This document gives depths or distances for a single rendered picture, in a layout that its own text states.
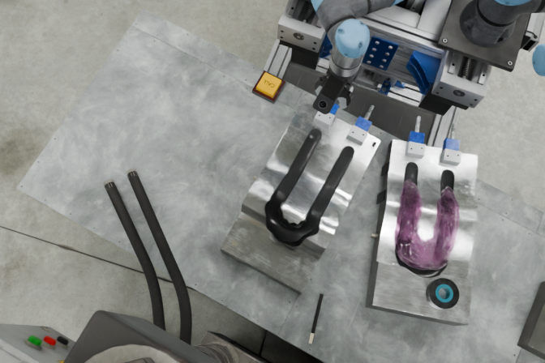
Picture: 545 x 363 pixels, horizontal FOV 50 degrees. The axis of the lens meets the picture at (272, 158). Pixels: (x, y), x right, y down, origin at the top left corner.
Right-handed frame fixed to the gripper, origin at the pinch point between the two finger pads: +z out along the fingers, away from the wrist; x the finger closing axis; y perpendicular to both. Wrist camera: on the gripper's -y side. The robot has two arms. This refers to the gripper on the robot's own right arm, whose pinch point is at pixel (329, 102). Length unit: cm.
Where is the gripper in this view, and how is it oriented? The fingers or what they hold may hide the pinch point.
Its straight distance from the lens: 162.7
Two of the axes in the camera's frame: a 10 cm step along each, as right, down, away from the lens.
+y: 4.8, -8.3, 2.8
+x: -8.8, -4.6, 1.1
